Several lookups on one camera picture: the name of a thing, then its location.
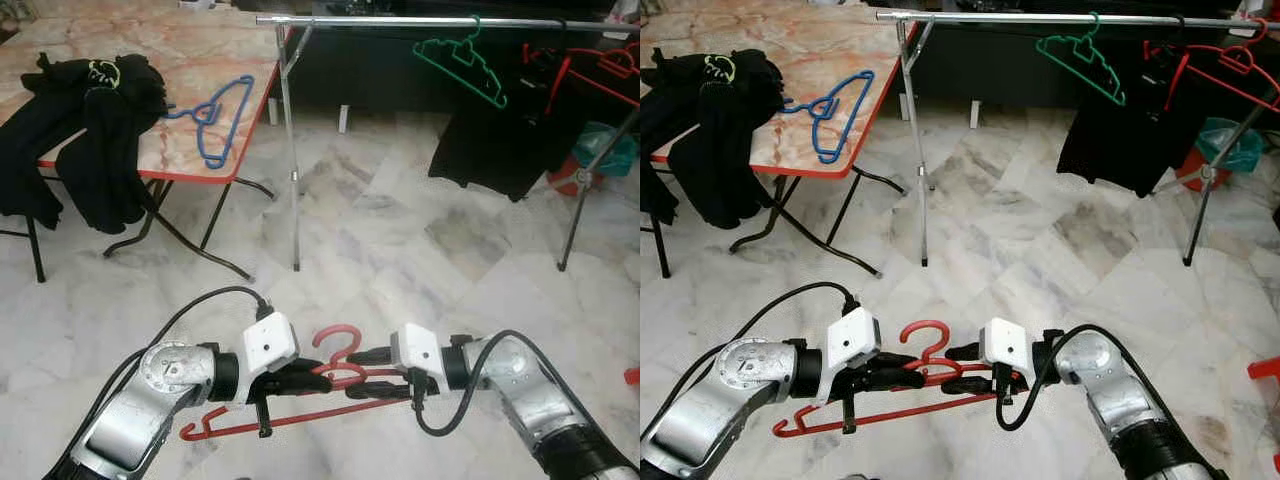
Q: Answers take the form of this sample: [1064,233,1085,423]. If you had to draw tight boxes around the red plastic hanger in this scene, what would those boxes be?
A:
[775,318,1021,438]
[1145,40,1196,113]
[1190,18,1280,111]
[520,45,576,116]
[570,40,641,109]
[180,325,421,443]

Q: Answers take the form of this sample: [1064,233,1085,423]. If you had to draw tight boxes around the black shirt with green logo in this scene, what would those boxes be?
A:
[55,55,169,236]
[665,48,791,233]

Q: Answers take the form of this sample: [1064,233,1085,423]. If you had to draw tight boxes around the blue plastic hanger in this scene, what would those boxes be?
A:
[785,70,877,166]
[160,75,257,171]

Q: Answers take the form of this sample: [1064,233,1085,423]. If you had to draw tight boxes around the green plastic hanger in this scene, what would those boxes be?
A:
[1035,12,1129,106]
[412,15,509,109]

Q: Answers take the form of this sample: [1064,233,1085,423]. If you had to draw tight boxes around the black metal chair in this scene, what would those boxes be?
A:
[640,190,671,281]
[0,215,51,284]

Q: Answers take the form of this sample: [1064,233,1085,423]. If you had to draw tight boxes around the black TV console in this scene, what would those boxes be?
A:
[895,0,1280,126]
[270,0,641,131]

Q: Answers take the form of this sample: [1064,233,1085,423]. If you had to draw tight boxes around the red bucket with teal bag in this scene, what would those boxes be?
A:
[548,120,641,199]
[1175,117,1263,193]

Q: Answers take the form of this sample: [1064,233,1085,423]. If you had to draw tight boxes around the marble top folding table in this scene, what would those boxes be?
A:
[640,0,906,279]
[0,0,291,281]

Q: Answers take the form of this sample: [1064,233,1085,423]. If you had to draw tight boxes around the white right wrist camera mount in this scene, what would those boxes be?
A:
[980,317,1036,386]
[390,323,448,396]

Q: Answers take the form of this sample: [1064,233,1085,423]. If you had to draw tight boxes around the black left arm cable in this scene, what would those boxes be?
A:
[60,287,273,461]
[690,282,863,421]

